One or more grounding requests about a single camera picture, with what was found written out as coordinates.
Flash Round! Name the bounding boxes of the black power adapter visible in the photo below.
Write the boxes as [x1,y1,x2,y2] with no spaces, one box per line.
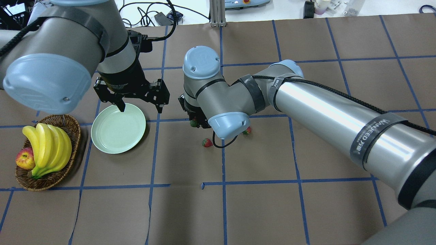
[154,12,173,26]

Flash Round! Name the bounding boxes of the woven wicker basket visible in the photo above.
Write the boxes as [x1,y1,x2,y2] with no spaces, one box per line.
[15,115,81,191]

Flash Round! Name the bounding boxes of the red yellow apple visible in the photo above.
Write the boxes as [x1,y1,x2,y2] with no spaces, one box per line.
[15,147,36,170]

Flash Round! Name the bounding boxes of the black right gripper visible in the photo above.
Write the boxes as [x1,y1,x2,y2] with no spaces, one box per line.
[178,95,211,129]

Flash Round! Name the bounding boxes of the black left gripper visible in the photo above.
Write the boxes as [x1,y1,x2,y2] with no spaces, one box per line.
[93,60,170,114]

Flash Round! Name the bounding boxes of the yellow banana bunch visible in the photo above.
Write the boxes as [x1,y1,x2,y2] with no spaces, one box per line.
[22,123,72,179]

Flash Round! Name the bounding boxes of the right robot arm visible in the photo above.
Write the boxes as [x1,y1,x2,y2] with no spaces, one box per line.
[179,46,436,245]

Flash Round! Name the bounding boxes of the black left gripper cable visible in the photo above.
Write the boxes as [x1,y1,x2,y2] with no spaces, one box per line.
[0,0,178,56]

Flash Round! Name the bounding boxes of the light green plate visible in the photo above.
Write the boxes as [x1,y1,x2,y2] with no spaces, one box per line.
[91,103,146,154]

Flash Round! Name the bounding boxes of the aluminium frame post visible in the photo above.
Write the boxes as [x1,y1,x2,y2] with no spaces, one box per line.
[209,0,227,28]

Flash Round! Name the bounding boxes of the red strawberry green top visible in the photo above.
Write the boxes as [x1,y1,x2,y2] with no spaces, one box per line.
[189,119,200,128]

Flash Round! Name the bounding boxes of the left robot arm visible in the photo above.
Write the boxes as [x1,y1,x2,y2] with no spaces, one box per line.
[1,0,170,114]

